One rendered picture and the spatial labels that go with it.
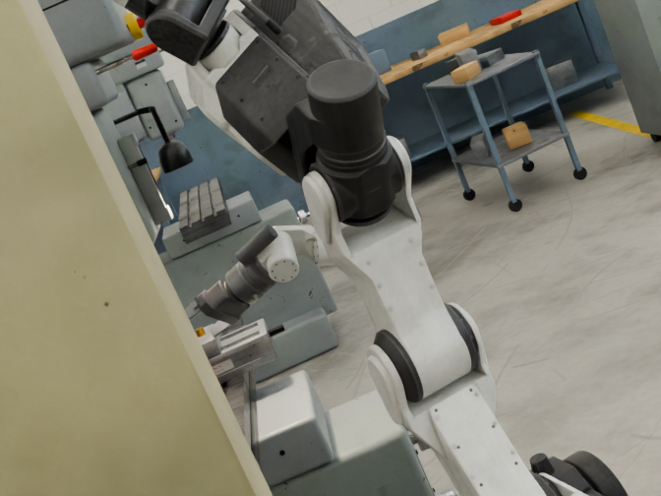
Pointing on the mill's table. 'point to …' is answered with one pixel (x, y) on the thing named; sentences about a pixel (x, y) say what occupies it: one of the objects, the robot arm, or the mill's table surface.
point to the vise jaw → (210, 342)
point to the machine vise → (243, 351)
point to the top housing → (87, 28)
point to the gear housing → (87, 80)
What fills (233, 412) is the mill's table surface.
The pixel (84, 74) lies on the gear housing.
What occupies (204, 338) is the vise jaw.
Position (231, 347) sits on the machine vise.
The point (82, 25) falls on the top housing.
